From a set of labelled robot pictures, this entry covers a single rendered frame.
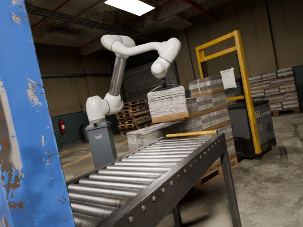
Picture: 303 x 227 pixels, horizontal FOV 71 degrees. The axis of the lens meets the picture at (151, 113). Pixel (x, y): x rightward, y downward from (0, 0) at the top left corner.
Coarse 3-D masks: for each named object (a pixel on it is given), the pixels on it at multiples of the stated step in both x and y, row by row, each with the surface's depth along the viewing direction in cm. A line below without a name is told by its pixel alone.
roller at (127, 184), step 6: (84, 180) 106; (90, 180) 104; (96, 180) 102; (102, 180) 100; (108, 180) 98; (114, 180) 96; (108, 186) 95; (114, 186) 93; (120, 186) 91; (126, 186) 89; (132, 186) 87; (138, 186) 85; (144, 186) 84
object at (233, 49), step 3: (231, 48) 302; (234, 48) 298; (222, 51) 314; (225, 51) 310; (228, 51) 307; (231, 51) 303; (213, 54) 327; (216, 54) 323; (219, 54) 319; (222, 54) 315; (204, 57) 341; (207, 57) 336; (210, 57) 332; (213, 57) 328; (216, 57) 328; (201, 60) 347; (204, 60) 342; (207, 60) 343
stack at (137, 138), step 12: (192, 120) 252; (204, 120) 265; (216, 120) 279; (132, 132) 232; (144, 132) 214; (156, 132) 218; (168, 132) 229; (180, 132) 238; (132, 144) 232; (144, 144) 213; (216, 168) 271; (192, 192) 242
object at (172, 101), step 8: (176, 88) 163; (152, 96) 161; (160, 96) 160; (168, 96) 160; (176, 96) 160; (184, 96) 159; (152, 104) 163; (160, 104) 162; (168, 104) 161; (176, 104) 161; (184, 104) 161; (152, 112) 164; (160, 112) 163; (168, 112) 163; (176, 112) 163
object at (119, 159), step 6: (162, 138) 177; (150, 144) 162; (138, 150) 150; (126, 156) 139; (108, 162) 132; (114, 162) 130; (96, 168) 123; (102, 168) 122; (84, 174) 116; (72, 180) 109; (78, 180) 108
